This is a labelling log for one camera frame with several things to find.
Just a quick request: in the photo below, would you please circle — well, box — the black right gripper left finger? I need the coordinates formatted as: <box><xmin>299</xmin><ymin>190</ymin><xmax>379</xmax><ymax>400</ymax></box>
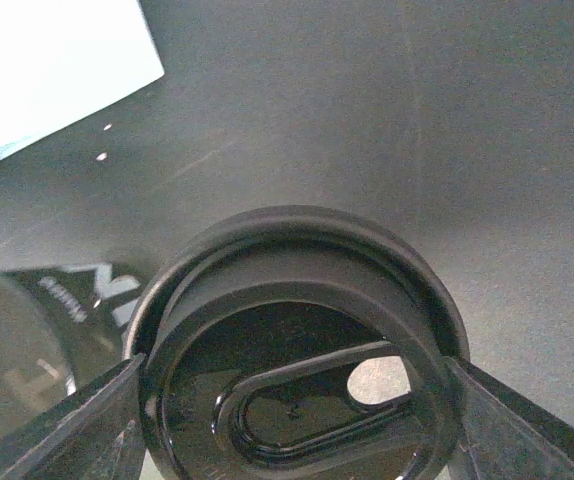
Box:
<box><xmin>0</xmin><ymin>354</ymin><xmax>146</xmax><ymax>479</ymax></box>

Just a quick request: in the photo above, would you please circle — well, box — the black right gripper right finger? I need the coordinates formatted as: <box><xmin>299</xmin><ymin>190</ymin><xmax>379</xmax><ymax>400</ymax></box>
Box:
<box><xmin>444</xmin><ymin>357</ymin><xmax>574</xmax><ymax>479</ymax></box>

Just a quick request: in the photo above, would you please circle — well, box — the black coffee cup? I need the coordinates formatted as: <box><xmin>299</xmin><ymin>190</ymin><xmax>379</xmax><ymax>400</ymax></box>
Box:
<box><xmin>0</xmin><ymin>262</ymin><xmax>143</xmax><ymax>439</ymax></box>

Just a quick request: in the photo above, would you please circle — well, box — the black cup lid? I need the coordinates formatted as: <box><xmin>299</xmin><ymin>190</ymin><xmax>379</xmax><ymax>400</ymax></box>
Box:
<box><xmin>124</xmin><ymin>205</ymin><xmax>469</xmax><ymax>479</ymax></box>

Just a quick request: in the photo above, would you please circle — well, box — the light blue paper bag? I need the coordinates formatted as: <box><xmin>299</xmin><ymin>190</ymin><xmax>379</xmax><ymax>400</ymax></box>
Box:
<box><xmin>0</xmin><ymin>1</ymin><xmax>164</xmax><ymax>161</ymax></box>

